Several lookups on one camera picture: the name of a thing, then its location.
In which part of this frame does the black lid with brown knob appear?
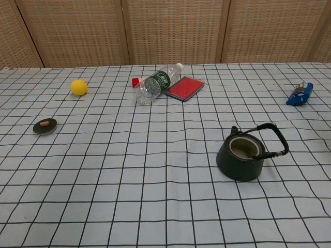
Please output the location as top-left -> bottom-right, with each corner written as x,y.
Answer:
33,118 -> 58,136

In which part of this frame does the clear plastic bottle green label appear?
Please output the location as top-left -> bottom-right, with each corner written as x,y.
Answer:
133,63 -> 185,106

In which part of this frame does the red ink pad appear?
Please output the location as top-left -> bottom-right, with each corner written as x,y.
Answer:
163,75 -> 205,102

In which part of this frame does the light blue checked tablecloth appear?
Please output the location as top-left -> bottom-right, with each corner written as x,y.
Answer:
0,63 -> 331,248

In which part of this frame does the yellow foam ball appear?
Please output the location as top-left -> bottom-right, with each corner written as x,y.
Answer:
70,79 -> 88,97

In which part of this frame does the blue snack packet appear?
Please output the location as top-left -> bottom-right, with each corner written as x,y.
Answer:
285,82 -> 314,107

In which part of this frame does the black teapot with handle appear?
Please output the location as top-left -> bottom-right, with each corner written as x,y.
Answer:
216,122 -> 289,182

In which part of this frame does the woven folding screen wooden frame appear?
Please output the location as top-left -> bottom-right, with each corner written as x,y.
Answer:
0,0 -> 331,70

